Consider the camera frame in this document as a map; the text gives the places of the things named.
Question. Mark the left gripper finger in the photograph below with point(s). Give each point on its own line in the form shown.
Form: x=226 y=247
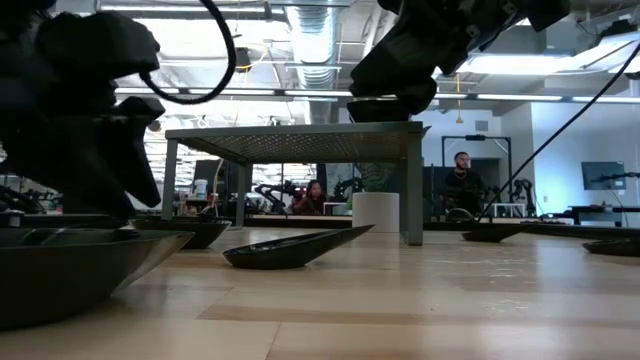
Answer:
x=60 y=175
x=135 y=150

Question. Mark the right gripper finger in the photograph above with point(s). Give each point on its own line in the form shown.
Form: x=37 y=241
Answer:
x=424 y=100

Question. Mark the black square ruffled mini plate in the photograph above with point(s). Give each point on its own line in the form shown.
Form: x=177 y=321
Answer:
x=375 y=111

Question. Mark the black round scalloped mini plate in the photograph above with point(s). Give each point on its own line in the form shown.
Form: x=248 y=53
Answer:
x=75 y=280

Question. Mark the black teardrop mini plate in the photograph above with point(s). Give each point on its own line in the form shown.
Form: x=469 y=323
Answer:
x=490 y=234
x=280 y=257

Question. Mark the black background robot arm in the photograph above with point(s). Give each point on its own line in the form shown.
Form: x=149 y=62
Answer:
x=522 y=190
x=272 y=192
x=347 y=187

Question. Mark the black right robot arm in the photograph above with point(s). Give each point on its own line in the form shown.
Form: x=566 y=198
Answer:
x=500 y=10

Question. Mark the black shallow mini plate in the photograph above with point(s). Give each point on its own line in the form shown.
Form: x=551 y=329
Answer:
x=190 y=235

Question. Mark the black flat mini plate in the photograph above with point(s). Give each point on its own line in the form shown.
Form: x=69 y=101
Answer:
x=615 y=248

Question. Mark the yellow hanging pendant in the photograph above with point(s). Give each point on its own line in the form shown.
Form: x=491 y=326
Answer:
x=459 y=119

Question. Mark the white plastic container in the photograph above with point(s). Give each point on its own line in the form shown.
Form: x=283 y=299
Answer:
x=200 y=190

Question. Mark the person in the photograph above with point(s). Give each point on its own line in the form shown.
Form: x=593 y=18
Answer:
x=312 y=202
x=462 y=192

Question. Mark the snake plant in white pot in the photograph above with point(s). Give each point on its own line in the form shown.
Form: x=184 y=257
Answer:
x=375 y=212

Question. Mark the grey perforated metal shelf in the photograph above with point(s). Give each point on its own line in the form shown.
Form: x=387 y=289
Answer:
x=300 y=131

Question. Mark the small white table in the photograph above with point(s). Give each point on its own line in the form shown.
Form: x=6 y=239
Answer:
x=505 y=205

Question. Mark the black ceiling device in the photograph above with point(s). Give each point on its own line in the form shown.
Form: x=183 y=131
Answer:
x=242 y=60

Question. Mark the black background desk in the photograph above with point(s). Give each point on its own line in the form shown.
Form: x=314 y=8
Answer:
x=600 y=209

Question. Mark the black gantry frame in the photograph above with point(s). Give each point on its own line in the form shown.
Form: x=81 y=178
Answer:
x=475 y=137

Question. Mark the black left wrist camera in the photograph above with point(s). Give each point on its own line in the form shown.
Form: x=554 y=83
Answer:
x=100 y=45

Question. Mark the black aluminium table frame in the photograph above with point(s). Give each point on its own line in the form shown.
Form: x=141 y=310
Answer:
x=560 y=230

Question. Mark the dark wall monitor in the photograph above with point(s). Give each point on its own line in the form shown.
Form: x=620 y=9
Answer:
x=602 y=175

